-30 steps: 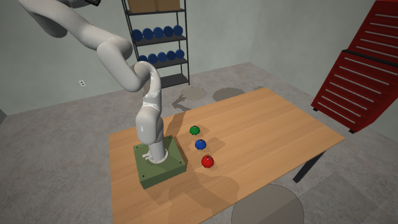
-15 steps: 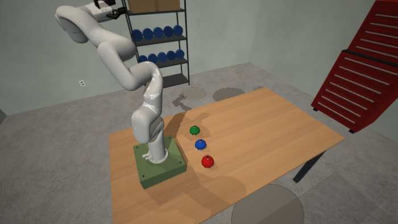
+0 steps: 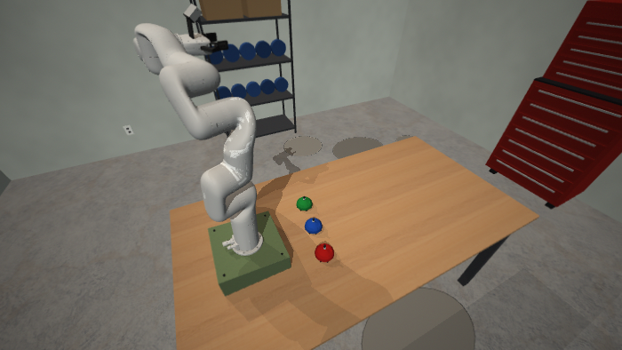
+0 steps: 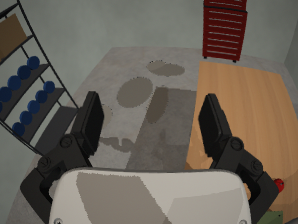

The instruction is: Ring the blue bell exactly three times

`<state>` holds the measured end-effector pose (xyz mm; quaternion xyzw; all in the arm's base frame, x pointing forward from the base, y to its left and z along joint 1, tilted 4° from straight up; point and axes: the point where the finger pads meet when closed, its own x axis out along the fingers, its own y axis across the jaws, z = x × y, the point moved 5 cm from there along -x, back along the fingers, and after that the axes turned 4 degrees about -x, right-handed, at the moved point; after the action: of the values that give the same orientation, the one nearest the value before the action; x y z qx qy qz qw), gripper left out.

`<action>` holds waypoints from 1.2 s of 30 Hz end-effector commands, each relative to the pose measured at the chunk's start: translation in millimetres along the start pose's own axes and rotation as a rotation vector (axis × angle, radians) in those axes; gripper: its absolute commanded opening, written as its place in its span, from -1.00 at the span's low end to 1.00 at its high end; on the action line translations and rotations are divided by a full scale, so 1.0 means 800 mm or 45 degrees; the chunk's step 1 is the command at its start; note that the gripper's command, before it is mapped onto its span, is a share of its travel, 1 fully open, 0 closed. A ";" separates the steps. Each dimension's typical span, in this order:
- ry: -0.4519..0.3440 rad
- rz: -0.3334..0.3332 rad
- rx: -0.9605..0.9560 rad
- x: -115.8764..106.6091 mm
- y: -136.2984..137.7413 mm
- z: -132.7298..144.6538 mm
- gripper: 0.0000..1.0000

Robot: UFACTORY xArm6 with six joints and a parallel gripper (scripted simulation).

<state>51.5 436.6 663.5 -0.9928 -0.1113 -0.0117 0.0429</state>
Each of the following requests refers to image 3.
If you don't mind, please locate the green bell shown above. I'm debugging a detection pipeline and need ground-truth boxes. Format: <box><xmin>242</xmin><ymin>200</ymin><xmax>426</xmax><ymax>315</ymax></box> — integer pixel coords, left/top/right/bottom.
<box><xmin>296</xmin><ymin>196</ymin><xmax>312</xmax><ymax>211</ymax></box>

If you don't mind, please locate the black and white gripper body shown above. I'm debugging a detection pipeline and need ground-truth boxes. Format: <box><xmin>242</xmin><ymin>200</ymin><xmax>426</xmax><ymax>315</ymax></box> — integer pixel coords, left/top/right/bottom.
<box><xmin>176</xmin><ymin>33</ymin><xmax>212</xmax><ymax>56</ymax></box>

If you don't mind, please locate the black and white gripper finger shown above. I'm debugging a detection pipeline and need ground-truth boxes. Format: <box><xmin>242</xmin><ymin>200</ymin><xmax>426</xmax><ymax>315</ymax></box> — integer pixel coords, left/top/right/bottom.
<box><xmin>202</xmin><ymin>33</ymin><xmax>217</xmax><ymax>42</ymax></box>
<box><xmin>201</xmin><ymin>40</ymin><xmax>228</xmax><ymax>52</ymax></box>

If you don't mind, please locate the red bell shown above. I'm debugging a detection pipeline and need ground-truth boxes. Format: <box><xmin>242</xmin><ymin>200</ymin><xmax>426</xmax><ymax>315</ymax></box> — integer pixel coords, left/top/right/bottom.
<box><xmin>315</xmin><ymin>243</ymin><xmax>334</xmax><ymax>263</ymax></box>

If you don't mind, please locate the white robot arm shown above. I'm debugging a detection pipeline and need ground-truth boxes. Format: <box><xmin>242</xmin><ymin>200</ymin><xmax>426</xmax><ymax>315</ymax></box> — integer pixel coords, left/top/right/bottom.
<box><xmin>133</xmin><ymin>23</ymin><xmax>263</xmax><ymax>256</ymax></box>

